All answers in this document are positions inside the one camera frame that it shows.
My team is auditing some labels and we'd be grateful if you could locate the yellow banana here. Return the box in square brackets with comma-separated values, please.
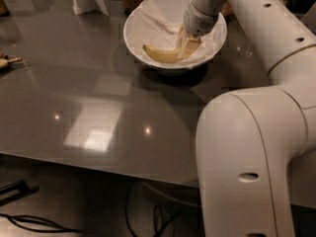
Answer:
[142, 44, 191, 63]

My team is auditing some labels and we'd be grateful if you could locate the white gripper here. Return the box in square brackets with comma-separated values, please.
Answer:
[176, 1, 219, 59]

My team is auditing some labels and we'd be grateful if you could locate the black bar on floor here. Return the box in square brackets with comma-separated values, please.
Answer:
[0, 180, 40, 206]

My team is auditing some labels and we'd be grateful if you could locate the black cable on floor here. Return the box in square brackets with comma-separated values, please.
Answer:
[0, 212, 81, 233]

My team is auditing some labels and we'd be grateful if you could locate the glass jar with lid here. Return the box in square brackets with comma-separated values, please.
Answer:
[221, 2, 234, 20]

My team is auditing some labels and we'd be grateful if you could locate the banana stem at left edge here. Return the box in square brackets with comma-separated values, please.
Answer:
[0, 53, 23, 69]

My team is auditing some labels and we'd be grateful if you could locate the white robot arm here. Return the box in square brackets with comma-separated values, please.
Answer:
[184, 0, 316, 237]

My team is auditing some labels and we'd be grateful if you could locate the white paper napkin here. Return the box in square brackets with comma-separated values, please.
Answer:
[130, 0, 219, 70]

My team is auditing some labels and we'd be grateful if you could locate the black looped cable under table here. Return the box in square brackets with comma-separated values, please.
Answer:
[123, 181, 186, 237]

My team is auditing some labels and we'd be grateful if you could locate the white bowl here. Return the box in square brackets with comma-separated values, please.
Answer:
[122, 0, 228, 77]

